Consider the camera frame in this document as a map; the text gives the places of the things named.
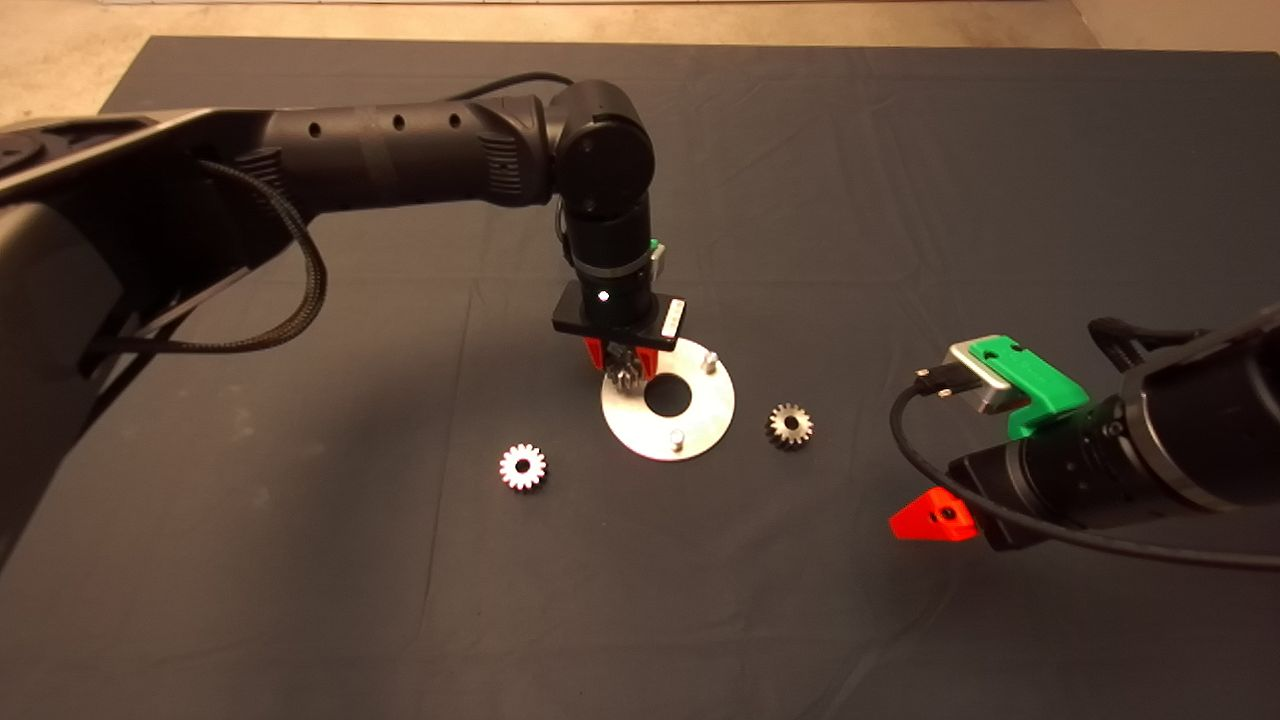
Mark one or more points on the dark table cloth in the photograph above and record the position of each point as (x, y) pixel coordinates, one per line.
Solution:
(900, 200)

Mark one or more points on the green right camera mount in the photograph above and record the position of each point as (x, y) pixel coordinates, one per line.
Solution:
(1045, 390)

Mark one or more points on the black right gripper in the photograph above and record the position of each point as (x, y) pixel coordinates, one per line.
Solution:
(1050, 475)

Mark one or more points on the steel planetary gear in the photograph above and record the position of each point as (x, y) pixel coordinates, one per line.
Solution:
(512, 468)
(625, 372)
(779, 428)

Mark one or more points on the silver camera box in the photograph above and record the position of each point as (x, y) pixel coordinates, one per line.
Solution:
(985, 378)
(657, 265)

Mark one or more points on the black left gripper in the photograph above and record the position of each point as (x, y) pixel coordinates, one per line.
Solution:
(615, 315)

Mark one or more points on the round metal carrier plate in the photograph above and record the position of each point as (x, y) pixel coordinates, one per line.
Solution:
(640, 430)

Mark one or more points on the silver right camera box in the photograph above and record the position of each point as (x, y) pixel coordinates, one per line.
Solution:
(985, 378)

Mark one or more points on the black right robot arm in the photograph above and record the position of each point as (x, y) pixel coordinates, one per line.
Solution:
(1210, 410)

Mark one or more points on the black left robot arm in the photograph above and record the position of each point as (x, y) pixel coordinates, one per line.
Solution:
(380, 155)

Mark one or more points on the silver left camera box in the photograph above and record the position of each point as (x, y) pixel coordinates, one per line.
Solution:
(657, 265)

